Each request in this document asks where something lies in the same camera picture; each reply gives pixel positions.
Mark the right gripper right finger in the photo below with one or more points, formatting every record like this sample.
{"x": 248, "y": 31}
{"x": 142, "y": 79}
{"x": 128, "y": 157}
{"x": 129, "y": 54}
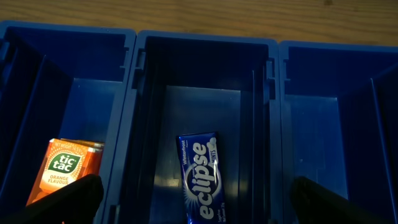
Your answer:
{"x": 323, "y": 208}

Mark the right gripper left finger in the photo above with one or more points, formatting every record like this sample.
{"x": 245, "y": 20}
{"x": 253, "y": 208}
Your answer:
{"x": 68, "y": 205}

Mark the orange candy box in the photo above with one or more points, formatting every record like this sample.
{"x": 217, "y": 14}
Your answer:
{"x": 59, "y": 168}
{"x": 94, "y": 155}

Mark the blue tray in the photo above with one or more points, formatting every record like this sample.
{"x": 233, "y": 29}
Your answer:
{"x": 199, "y": 102}

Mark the blue candy pack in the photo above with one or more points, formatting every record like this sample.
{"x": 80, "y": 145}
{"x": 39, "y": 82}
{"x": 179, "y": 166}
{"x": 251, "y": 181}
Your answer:
{"x": 202, "y": 180}

